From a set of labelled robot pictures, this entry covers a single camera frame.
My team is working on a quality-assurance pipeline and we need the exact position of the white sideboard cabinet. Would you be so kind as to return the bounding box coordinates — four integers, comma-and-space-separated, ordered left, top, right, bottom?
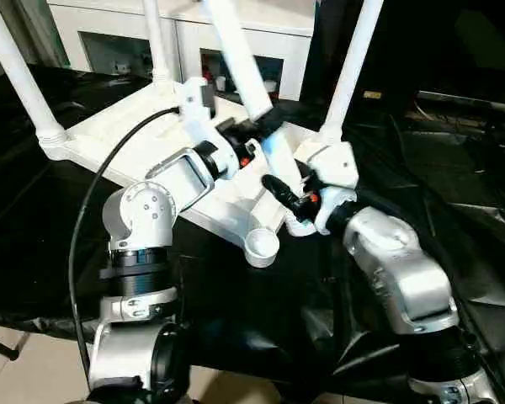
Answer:
45, 0, 317, 103

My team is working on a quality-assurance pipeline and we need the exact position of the white plastic table leg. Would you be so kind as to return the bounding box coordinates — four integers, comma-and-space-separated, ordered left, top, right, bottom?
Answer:
0, 0, 67, 162
141, 0, 178, 93
318, 0, 385, 147
200, 0, 316, 237

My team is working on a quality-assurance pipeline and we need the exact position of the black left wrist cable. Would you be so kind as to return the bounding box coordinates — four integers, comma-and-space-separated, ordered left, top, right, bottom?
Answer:
67, 106, 183, 372

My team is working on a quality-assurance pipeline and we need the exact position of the white plastic table top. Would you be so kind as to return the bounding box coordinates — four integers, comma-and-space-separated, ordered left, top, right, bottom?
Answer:
36, 77, 355, 270

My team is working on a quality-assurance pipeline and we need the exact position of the black work mat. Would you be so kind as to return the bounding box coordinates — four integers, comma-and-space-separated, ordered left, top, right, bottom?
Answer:
0, 62, 505, 404

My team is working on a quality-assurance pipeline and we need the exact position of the grey metal bench leg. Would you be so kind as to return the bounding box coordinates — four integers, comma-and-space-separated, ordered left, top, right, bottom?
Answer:
0, 331, 21, 362

